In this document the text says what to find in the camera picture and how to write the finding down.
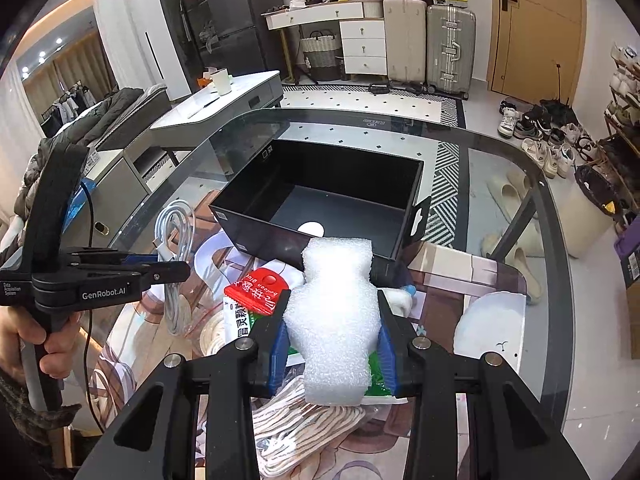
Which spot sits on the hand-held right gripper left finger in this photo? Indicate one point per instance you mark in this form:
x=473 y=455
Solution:
x=277 y=355

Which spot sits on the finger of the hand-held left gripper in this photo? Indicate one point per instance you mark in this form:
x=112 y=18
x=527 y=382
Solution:
x=170 y=272
x=142 y=260

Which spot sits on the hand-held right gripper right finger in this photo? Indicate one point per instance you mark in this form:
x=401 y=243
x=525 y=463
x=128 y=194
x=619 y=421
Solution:
x=387 y=360

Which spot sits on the green white medicine packet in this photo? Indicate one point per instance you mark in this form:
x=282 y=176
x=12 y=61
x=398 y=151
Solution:
x=240 y=325

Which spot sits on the white blue plush toy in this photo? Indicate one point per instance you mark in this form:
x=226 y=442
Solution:
x=402 y=302

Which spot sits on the white foam piece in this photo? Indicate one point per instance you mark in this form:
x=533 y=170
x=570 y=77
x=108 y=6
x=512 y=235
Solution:
x=330 y=320

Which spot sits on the red packet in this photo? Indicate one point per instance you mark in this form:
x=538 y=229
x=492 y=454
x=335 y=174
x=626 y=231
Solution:
x=255 y=287

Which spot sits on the person's left forearm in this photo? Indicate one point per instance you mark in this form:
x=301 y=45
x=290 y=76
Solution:
x=20 y=420

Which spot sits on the person's left hand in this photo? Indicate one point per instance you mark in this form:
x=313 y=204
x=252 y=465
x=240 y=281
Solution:
x=25 y=330

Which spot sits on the grey cabinet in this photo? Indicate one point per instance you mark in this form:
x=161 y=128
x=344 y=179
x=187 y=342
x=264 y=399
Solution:
x=120 y=185

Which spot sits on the printed table mat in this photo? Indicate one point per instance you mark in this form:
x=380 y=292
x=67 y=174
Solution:
x=440 y=280

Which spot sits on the hanging clothes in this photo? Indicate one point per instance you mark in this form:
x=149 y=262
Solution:
x=67 y=105

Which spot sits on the beige slipper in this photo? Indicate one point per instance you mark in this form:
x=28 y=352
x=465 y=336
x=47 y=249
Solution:
x=502 y=197
x=530 y=275
x=505 y=245
x=520 y=180

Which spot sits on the white coffee table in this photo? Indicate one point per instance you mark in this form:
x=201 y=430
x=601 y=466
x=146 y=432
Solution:
x=235 y=95

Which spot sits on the white cup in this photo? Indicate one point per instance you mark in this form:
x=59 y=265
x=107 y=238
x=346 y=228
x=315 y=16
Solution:
x=220 y=82

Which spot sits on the trash bin with black bag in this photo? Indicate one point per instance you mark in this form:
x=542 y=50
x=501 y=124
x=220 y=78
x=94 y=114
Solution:
x=595 y=225

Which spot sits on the cardboard box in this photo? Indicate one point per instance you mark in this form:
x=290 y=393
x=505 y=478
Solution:
x=634 y=320

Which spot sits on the purple bag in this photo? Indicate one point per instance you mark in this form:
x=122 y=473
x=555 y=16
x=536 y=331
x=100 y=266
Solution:
x=627 y=247

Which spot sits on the wicker basket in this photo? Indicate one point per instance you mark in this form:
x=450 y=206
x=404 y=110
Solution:
x=320 y=52

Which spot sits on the dark refrigerator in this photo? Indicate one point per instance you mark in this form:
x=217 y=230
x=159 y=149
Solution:
x=240 y=10

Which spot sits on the pile of shoes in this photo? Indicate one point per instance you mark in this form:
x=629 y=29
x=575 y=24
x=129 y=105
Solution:
x=530 y=125

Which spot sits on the white dresser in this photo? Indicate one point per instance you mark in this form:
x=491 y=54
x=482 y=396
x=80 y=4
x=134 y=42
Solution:
x=362 y=45

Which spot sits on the black umbrella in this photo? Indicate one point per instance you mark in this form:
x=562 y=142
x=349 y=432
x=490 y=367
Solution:
x=557 y=107

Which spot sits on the silver suitcase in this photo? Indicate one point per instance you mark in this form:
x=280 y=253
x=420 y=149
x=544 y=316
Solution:
x=450 y=50

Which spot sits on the beige suitcase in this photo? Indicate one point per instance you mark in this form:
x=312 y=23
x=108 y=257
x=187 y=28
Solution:
x=405 y=40

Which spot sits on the wooden shoe rack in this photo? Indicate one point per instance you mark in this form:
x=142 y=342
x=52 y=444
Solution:
x=622 y=110

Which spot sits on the wooden door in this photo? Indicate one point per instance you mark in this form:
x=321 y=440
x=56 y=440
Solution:
x=540 y=30

